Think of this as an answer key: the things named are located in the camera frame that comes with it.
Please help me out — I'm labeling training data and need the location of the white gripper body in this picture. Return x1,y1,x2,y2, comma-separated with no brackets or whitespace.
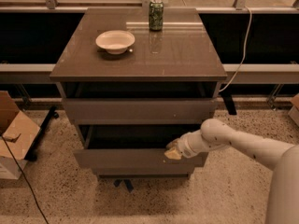
178,130,207,159

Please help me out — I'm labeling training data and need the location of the grey drawer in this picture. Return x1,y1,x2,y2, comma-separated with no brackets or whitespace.
63,99,217,125
93,166,194,178
74,124,207,169

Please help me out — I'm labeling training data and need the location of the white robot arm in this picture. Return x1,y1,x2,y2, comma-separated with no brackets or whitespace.
164,119,299,224

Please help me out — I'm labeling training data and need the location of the grey top drawer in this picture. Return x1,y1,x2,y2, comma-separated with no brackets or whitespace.
63,99,217,125

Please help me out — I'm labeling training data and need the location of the grey drawer cabinet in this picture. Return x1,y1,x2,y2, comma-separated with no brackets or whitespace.
49,7,228,182

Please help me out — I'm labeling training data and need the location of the grey bottom drawer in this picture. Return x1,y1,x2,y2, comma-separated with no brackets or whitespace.
93,166,194,178

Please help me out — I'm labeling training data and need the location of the open cardboard box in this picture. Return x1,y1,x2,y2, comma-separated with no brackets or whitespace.
0,91,40,179

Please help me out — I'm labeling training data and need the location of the blue tape cross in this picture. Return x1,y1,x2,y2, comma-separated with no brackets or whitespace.
113,179,134,193

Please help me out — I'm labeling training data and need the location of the black stand leg right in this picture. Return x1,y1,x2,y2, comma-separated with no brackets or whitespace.
221,89,236,115

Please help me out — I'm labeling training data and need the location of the black stand leg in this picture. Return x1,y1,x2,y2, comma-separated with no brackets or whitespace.
221,89,236,115
25,106,59,161

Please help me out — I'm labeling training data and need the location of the cardboard box at right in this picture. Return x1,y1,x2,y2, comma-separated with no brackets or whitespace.
288,93,299,126

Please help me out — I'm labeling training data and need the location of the white bowl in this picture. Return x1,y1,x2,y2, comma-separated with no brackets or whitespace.
95,30,135,55

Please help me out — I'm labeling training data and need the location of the green soda can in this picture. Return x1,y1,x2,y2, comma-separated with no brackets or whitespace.
149,0,164,31

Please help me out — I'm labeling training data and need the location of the black stand leg left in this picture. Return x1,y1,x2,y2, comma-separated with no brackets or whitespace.
25,106,59,161

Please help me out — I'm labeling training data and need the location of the white cable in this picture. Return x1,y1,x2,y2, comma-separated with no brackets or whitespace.
218,7,253,93

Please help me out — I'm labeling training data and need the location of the black floor cable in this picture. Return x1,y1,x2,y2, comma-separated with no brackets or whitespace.
0,133,50,224

